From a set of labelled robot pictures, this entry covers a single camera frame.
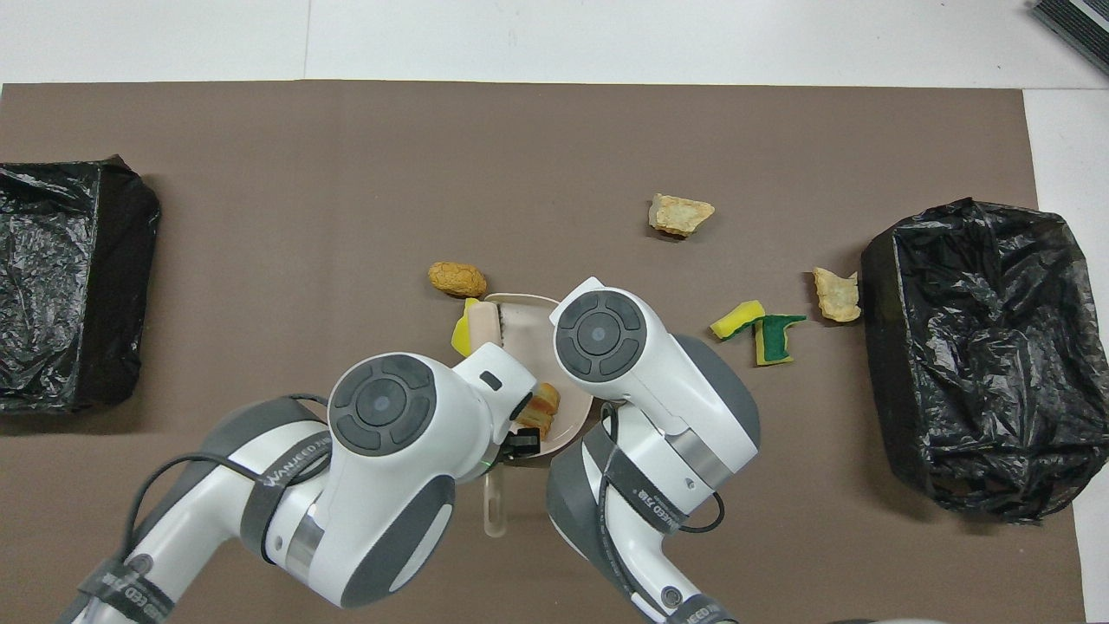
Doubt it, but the orange striped bread piece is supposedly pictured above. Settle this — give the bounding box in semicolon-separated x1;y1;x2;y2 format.
517;383;561;439

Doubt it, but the beige plastic dustpan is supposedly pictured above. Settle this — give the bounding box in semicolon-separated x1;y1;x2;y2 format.
481;293;599;462

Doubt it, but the beige brush with black bristles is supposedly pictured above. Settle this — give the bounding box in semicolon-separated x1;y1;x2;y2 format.
466;305;509;539

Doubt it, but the large yellow sponge wedge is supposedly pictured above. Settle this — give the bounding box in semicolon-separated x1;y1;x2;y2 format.
451;297;483;358

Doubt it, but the brown bread roll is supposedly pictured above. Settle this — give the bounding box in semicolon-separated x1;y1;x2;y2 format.
428;262;488;299

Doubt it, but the small yellow sponge wedge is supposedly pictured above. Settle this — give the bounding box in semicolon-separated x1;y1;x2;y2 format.
710;300;767;341

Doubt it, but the green and yellow sponge piece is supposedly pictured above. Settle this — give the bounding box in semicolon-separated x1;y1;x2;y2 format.
752;314;807;367

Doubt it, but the small beige foam chunk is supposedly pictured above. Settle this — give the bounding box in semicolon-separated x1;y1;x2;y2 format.
813;267;862;323

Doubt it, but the open bin with black bag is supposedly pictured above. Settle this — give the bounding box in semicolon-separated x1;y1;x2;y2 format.
860;198;1094;523

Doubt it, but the bin wrapped in black bag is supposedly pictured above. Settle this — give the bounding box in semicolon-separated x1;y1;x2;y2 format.
0;156;162;414

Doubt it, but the large pale yellow foam chunk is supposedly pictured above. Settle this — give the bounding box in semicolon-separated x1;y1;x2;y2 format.
648;193;717;238

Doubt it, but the brown table mat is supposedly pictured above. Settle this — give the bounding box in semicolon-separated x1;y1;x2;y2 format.
0;81;1088;624

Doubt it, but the grey ribbed device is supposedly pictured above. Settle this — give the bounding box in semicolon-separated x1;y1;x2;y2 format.
1031;0;1109;77

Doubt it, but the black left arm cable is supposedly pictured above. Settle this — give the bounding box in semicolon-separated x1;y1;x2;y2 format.
126;394;334;564

